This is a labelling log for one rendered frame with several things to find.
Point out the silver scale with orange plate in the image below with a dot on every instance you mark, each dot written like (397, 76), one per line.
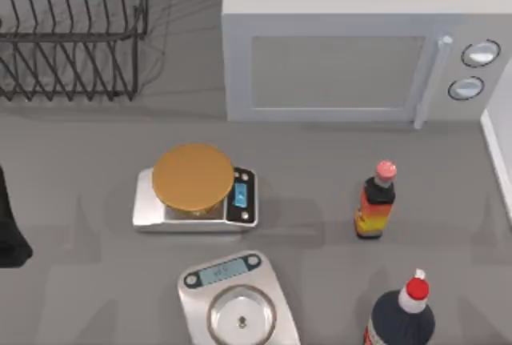
(192, 185)

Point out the small dark bottle pink cap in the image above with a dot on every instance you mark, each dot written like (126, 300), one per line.
(374, 209)

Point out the silver scale with steel bowl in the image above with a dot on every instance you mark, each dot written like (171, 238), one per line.
(240, 301)

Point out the pale microwave oven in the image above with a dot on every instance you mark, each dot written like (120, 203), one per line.
(320, 13)

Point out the large dark bottle red cap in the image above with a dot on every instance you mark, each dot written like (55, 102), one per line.
(400, 317)

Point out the round microwave knob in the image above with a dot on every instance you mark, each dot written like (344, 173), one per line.
(480, 52)
(466, 88)

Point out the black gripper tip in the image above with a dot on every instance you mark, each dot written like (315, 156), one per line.
(9, 225)

